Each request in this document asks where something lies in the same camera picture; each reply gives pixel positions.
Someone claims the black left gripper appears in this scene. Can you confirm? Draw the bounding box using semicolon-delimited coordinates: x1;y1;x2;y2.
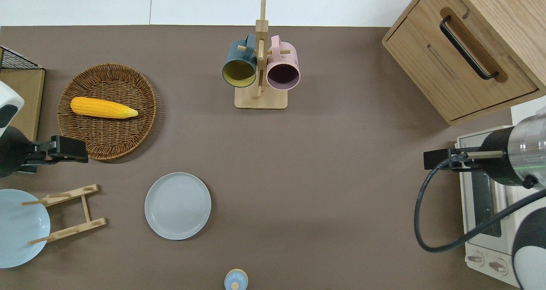
19;135;89;174

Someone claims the wooden mug tree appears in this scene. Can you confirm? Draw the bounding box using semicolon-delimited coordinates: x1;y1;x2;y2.
235;0;291;109

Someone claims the brown wicker basket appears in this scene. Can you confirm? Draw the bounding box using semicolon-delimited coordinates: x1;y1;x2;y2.
57;64;157;160

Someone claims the pink mug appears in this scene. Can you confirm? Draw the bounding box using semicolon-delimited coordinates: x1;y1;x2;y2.
266;35;301;91

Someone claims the dark teal mug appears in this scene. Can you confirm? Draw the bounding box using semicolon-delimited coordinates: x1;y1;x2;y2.
222;34;259;88

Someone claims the wooden drawer cabinet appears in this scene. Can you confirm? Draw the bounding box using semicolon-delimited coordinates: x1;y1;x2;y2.
382;0;546;125

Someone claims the light blue round plate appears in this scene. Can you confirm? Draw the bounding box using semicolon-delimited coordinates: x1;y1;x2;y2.
0;189;51;268

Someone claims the gray round plate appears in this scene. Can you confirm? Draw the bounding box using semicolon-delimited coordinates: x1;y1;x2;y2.
144;172;212;241

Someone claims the black wire basket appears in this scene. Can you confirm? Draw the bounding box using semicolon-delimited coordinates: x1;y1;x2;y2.
0;46;44;70

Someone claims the yellow corn cob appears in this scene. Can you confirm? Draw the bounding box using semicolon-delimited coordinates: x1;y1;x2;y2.
70;97;139;119

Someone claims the white toaster oven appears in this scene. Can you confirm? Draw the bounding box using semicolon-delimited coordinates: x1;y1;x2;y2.
455;126;546;289

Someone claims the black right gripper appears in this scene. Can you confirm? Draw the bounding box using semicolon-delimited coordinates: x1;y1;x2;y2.
424;147;483;172

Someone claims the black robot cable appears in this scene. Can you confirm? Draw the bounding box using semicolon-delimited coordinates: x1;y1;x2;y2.
414;155;546;253

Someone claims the wooden plate rack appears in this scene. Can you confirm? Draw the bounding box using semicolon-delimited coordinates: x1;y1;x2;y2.
21;184;107;245

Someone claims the black cabinet handle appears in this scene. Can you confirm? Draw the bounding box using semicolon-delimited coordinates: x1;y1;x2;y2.
439;16;499;81

